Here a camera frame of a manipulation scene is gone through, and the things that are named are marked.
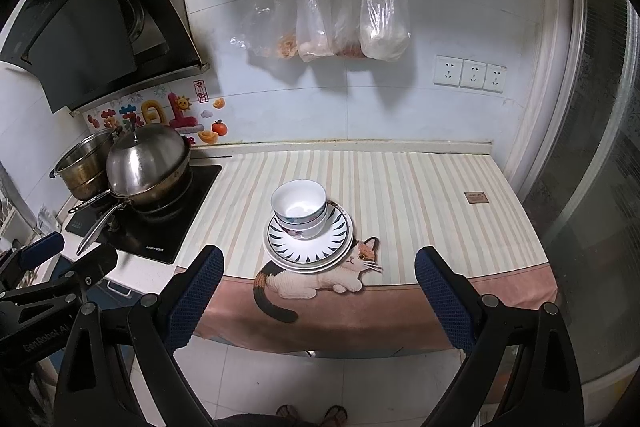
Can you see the white wall socket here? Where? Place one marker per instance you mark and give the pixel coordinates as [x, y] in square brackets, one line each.
[473, 74]
[495, 78]
[447, 71]

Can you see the colourful wall sticker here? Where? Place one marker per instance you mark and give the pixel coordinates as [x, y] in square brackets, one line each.
[150, 112]

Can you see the clear plastic bag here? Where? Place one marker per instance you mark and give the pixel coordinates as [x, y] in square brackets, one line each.
[312, 27]
[270, 27]
[382, 22]

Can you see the stainless steel wok lid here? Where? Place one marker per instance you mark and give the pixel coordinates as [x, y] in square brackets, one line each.
[145, 157]

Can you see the black range hood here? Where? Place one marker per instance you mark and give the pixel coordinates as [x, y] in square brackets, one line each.
[75, 32]

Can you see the glass sliding door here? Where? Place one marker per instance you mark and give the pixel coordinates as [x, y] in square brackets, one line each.
[600, 107]

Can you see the blue striped white plate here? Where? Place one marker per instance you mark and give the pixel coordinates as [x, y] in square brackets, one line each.
[335, 237]

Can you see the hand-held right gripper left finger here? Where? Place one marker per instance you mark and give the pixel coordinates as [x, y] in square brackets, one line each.
[195, 297]

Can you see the white dish rack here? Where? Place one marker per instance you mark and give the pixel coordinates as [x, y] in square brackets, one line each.
[10, 219]

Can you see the white bowl with blue rim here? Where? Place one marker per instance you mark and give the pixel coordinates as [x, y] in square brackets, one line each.
[300, 202]

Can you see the person's right foot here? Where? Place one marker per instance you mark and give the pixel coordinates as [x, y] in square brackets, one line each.
[334, 416]

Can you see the person's foot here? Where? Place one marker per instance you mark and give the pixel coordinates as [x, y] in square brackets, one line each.
[334, 416]
[288, 412]

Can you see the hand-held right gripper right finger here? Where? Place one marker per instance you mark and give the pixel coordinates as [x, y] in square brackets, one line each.
[445, 297]

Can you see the black induction cooktop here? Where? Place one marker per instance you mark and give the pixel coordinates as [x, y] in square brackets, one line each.
[165, 237]

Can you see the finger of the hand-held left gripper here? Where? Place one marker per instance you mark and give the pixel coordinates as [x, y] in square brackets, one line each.
[40, 249]
[95, 263]

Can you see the white bowl with floral print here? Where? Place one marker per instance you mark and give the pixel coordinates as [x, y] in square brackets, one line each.
[305, 231]

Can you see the person's left foot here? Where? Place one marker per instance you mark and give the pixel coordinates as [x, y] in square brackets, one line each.
[288, 412]

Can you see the stainless steel pot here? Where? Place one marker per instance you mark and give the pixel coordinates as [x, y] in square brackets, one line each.
[82, 167]

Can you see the striped tablecloth with cat print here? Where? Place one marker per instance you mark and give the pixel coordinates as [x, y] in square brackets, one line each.
[425, 187]

